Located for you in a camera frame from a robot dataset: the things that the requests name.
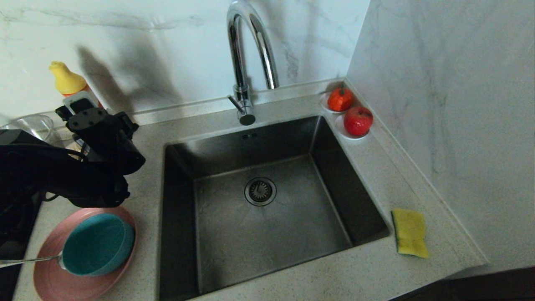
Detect chrome gooseneck faucet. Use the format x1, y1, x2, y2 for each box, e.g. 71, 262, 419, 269
227, 0, 280, 126

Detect yellow capped dish soap bottle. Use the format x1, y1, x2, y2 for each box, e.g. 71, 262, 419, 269
49, 61, 103, 110

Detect teal bowl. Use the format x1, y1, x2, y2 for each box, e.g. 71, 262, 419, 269
61, 213, 135, 276

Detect metal spoon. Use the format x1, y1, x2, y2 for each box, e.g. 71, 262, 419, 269
0, 252, 66, 269

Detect stainless steel sink basin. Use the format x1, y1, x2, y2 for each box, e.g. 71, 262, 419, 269
158, 116, 391, 301

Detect black stove top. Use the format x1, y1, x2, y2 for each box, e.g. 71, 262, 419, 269
0, 201, 42, 301

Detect yellow green sponge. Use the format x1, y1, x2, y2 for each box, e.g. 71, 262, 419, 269
391, 208, 430, 259

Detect pink plate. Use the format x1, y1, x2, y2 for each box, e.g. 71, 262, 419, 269
33, 206, 137, 301

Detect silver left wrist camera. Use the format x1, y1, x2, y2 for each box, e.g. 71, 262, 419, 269
63, 91, 99, 114

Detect clear glass bowl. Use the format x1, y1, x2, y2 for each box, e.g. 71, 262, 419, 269
0, 114, 56, 143

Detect red apple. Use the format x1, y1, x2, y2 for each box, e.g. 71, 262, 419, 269
344, 106, 374, 137

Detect round metal drain strainer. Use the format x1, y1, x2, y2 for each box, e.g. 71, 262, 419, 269
244, 176, 277, 207

